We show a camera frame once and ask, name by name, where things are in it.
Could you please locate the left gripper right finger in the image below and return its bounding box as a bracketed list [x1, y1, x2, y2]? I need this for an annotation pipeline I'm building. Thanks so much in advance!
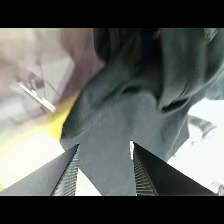
[132, 141, 216, 197]

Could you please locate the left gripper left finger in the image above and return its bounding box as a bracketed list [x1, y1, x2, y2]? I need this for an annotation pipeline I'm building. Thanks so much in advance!
[0, 143, 81, 197]

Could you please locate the dark grey garment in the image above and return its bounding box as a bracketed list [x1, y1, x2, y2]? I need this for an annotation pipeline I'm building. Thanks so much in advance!
[59, 28, 224, 197]

